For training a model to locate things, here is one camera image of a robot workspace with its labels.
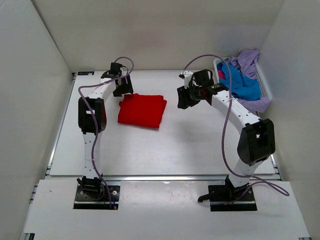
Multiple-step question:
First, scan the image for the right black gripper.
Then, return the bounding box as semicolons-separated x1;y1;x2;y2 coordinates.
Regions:
177;83;203;110

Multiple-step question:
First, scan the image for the red t shirt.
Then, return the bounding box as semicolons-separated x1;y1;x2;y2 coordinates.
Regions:
117;93;167;130

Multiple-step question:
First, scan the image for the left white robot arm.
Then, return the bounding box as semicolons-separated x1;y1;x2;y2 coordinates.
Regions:
78;62;134;179

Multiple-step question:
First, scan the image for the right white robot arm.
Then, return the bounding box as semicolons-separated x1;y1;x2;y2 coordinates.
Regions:
177;69;276;200

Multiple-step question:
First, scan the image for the pink garment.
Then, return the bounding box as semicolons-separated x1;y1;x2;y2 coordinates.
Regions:
217;70;226;80

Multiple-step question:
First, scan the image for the blue t shirt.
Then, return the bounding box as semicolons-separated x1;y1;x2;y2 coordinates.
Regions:
216;62;261;101

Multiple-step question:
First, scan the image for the lavender t shirt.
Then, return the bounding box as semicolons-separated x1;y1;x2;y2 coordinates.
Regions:
227;49;271;113

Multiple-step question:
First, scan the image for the white plastic basket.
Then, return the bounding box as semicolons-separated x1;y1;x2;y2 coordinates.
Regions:
212;58;273;101

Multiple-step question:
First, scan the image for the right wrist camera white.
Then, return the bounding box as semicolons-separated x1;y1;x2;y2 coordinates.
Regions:
178;70;193;89

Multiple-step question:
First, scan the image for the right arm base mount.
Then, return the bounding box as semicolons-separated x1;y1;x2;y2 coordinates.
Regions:
197;176;258;212

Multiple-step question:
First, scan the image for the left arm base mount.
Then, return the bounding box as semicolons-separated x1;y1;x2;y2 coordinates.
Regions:
73;176;121;210

